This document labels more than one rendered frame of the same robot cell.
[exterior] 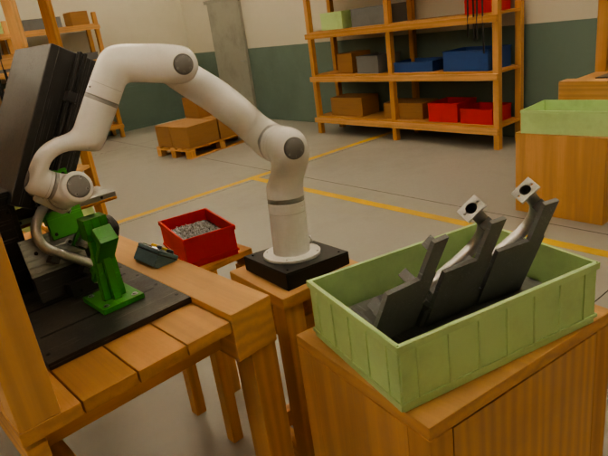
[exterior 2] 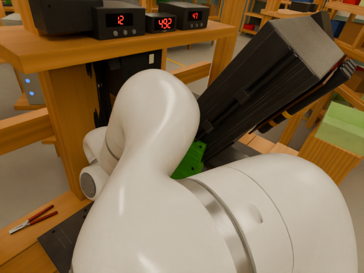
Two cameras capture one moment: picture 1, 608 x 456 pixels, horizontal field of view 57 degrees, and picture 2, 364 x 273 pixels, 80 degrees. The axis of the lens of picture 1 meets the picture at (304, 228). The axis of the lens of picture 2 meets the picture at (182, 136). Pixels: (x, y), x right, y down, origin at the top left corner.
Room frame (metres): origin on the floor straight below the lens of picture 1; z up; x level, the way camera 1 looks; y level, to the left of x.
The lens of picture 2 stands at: (1.57, 0.21, 1.70)
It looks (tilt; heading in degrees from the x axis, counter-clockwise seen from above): 36 degrees down; 76
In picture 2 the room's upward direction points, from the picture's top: 8 degrees clockwise
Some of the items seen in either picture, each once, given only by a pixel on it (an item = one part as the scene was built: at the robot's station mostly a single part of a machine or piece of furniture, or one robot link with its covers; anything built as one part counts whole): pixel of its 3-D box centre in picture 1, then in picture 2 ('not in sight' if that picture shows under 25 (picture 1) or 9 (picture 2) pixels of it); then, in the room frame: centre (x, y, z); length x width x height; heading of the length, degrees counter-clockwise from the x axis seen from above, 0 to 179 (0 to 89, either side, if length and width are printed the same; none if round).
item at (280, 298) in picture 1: (294, 272); not in sight; (1.71, 0.05, 0.83); 0.32 x 0.32 x 0.04; 34
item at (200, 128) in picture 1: (202, 123); not in sight; (8.42, 1.29, 0.37); 1.20 x 0.80 x 0.74; 135
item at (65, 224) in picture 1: (55, 202); (189, 157); (1.76, 0.78, 1.17); 0.13 x 0.12 x 0.20; 41
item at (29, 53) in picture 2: not in sight; (145, 32); (1.61, 1.07, 1.52); 0.90 x 0.25 x 0.04; 41
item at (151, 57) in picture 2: not in sight; (131, 69); (1.56, 0.96, 1.42); 0.17 x 0.12 x 0.15; 41
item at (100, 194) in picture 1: (54, 208); (216, 155); (1.90, 0.85, 1.11); 0.39 x 0.16 x 0.03; 131
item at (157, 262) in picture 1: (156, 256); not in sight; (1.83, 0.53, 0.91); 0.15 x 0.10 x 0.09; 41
